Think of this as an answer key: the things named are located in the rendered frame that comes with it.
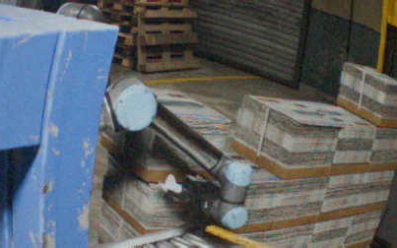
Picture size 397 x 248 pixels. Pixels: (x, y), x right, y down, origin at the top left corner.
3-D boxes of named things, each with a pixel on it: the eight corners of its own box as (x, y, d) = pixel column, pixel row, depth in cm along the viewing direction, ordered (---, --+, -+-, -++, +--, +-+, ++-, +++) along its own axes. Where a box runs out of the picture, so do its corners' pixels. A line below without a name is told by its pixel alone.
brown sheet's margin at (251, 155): (229, 148, 306) (231, 137, 305) (281, 148, 323) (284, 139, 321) (283, 179, 276) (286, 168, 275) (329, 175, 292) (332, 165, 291)
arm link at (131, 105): (5, 163, 201) (154, 109, 210) (5, 179, 188) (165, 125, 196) (-6, 130, 197) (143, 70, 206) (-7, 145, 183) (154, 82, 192)
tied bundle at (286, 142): (229, 149, 307) (240, 93, 301) (282, 150, 323) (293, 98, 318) (282, 180, 277) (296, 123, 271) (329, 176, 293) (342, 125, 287)
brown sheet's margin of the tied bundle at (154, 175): (124, 164, 256) (126, 153, 255) (193, 165, 273) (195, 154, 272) (146, 181, 244) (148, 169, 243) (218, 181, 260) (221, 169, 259)
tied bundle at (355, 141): (283, 149, 324) (294, 98, 318) (325, 150, 339) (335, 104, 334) (328, 176, 293) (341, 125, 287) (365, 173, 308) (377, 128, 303)
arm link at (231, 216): (253, 206, 214) (245, 229, 216) (232, 193, 223) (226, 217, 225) (232, 208, 210) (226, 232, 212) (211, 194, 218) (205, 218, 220)
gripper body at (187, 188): (202, 173, 235) (224, 187, 226) (197, 198, 237) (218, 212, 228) (181, 173, 231) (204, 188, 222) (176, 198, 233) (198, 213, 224)
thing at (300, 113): (245, 96, 299) (246, 93, 299) (296, 101, 315) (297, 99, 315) (299, 125, 270) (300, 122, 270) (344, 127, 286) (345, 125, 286)
